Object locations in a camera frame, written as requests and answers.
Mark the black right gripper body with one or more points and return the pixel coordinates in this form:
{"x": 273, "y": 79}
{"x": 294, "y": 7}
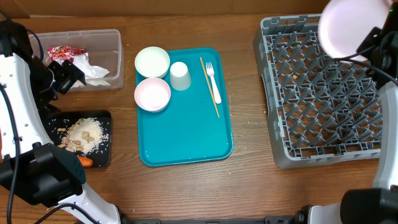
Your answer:
{"x": 369, "y": 38}

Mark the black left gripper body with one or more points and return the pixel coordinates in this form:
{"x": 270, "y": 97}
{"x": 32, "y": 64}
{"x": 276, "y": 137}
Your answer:
{"x": 48, "y": 82}

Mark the red snack wrapper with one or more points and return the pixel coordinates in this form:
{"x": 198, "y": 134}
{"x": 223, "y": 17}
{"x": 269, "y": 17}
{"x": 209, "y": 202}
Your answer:
{"x": 64, "y": 52}

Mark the white round plate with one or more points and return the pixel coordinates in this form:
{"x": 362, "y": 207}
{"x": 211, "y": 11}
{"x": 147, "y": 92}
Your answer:
{"x": 344, "y": 24}

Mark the white napkin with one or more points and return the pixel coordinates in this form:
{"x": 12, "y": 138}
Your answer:
{"x": 93, "y": 73}

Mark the pink bowl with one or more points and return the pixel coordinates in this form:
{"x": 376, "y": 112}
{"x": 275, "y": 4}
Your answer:
{"x": 152, "y": 94}

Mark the white bowl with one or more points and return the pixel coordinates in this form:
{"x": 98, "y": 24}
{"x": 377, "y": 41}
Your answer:
{"x": 152, "y": 62}

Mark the white cup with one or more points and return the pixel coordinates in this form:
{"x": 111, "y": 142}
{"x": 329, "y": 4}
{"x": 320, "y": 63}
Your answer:
{"x": 179, "y": 76}

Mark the wooden chopstick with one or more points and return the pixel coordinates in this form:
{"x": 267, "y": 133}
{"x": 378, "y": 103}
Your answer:
{"x": 209, "y": 87}

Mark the white plastic fork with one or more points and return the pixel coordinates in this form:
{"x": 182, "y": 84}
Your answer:
{"x": 211, "y": 73}

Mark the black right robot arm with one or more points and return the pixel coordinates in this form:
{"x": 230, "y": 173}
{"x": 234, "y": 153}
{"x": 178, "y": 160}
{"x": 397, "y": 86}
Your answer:
{"x": 378, "y": 204}

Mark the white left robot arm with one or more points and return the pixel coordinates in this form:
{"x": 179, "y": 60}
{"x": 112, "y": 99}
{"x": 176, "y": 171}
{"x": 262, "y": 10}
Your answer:
{"x": 33, "y": 168}

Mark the grey dishwasher rack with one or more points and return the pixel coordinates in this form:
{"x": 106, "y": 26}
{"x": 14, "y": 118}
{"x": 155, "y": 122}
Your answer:
{"x": 319, "y": 112}

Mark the clear plastic bin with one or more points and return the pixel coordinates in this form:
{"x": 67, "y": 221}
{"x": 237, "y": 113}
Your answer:
{"x": 104, "y": 48}

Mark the black food tray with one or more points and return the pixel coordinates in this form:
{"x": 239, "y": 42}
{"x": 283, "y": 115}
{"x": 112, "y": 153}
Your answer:
{"x": 100, "y": 157}

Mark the rice and peanut shell scraps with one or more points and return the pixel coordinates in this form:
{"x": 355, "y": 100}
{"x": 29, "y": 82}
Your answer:
{"x": 84, "y": 136}

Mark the orange carrot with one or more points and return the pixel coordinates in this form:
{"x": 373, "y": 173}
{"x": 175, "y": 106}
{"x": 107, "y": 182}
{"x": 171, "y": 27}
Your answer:
{"x": 86, "y": 162}

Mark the teal serving tray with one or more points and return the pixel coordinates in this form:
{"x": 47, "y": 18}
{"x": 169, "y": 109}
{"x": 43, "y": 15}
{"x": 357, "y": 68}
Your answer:
{"x": 188, "y": 130}

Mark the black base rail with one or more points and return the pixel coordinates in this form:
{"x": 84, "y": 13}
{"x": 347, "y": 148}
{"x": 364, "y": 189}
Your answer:
{"x": 286, "y": 219}

